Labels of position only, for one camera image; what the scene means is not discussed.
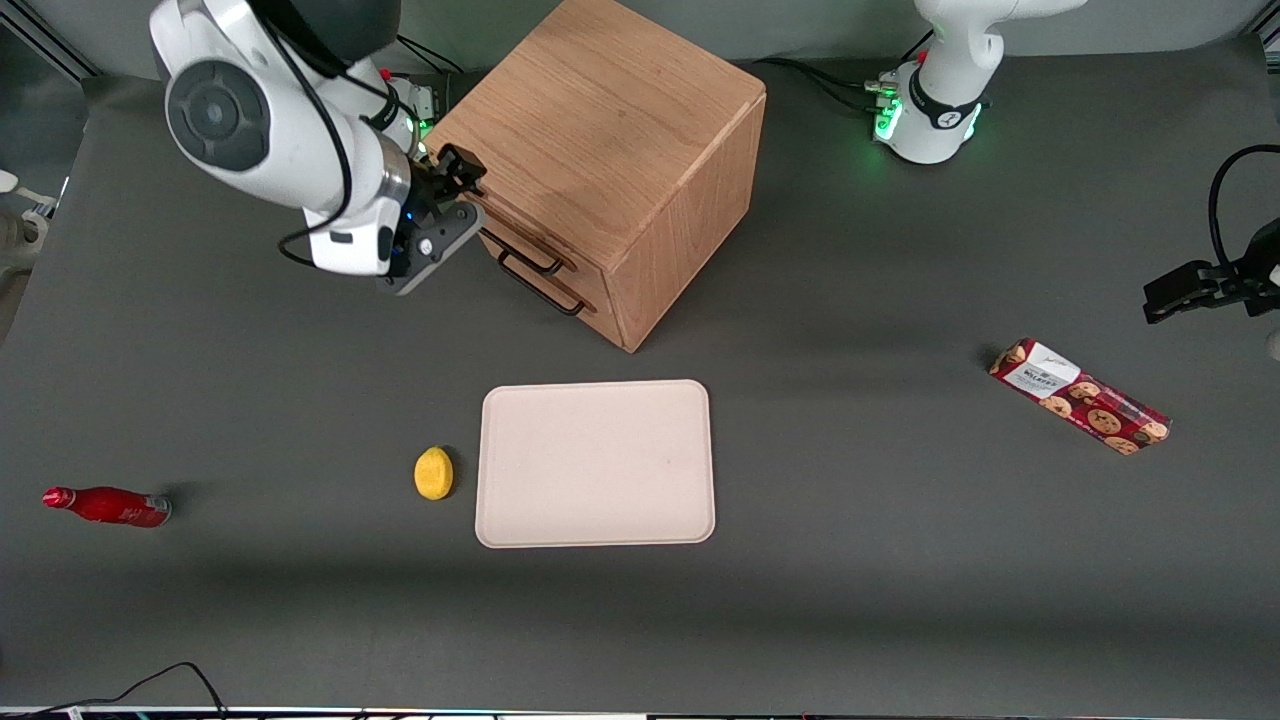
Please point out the red bottle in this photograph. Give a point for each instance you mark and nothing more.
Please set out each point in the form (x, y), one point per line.
(110, 506)

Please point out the beige rectangular tray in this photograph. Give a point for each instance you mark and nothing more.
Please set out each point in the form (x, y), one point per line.
(595, 465)

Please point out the dark grey table cover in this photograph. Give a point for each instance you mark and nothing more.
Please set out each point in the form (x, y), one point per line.
(850, 560)

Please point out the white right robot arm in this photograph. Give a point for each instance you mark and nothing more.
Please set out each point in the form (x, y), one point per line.
(270, 120)

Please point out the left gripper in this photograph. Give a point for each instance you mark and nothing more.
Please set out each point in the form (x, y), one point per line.
(1232, 279)

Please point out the white clamp fixture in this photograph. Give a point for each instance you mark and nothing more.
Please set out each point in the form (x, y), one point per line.
(22, 215)

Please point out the aluminium frame profile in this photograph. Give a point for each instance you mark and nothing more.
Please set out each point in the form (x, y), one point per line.
(50, 45)
(1265, 38)

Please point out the red cookie package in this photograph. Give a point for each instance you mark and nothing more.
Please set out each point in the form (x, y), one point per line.
(1085, 400)

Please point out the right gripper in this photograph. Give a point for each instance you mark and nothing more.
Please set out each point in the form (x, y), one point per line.
(434, 187)

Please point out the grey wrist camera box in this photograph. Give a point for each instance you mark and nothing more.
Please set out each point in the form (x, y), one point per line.
(440, 240)

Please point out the wooden drawer cabinet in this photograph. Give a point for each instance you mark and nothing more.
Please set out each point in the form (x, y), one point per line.
(610, 130)

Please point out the yellow lemon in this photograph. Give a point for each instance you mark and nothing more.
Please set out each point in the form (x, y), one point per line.
(433, 474)

